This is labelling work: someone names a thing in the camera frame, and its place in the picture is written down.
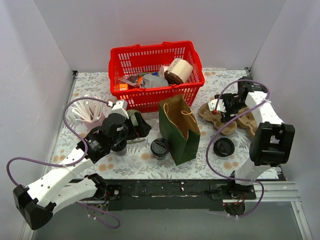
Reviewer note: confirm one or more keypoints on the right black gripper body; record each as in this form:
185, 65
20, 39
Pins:
227, 110

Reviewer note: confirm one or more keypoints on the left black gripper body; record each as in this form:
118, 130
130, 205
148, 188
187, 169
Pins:
136, 125

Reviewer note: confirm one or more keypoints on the single brown cup carrier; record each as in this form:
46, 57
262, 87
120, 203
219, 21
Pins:
207, 114

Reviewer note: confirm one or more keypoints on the dark coffee cup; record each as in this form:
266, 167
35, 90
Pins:
120, 148
160, 156

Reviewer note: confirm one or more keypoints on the green paper bag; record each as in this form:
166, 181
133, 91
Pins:
178, 125

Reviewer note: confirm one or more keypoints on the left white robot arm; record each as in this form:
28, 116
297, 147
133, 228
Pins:
40, 200

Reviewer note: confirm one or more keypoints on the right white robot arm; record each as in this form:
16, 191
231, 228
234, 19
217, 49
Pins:
272, 142

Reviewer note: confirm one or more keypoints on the green round melon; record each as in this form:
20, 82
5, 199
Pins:
135, 117

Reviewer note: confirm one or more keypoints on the brown cardboard cup carrier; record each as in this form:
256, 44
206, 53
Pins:
248, 122

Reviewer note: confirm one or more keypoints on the floral table mat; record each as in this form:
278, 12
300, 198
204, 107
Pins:
139, 162

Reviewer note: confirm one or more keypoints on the stack of black lids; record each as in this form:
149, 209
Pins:
223, 147

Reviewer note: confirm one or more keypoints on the orange small box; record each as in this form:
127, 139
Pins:
123, 87

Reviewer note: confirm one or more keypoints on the pink cup of straws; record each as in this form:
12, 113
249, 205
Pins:
88, 111

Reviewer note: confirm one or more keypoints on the grey plastic pouch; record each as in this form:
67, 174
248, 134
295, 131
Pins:
150, 81

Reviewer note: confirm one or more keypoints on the red plastic shopping basket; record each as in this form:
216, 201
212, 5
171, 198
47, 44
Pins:
128, 65

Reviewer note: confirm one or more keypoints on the beige and brown roll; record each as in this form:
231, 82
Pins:
178, 72

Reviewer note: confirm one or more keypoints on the pink small roll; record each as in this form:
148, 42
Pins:
162, 70

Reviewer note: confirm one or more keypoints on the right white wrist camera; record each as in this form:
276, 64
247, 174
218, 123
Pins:
217, 106

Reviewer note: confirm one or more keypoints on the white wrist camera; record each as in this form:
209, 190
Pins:
217, 106
119, 107

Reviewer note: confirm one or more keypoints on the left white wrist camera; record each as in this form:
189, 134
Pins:
119, 107

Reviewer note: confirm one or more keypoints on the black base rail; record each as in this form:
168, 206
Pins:
173, 194

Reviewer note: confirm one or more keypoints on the aluminium frame rail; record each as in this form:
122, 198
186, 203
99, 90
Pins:
280, 191

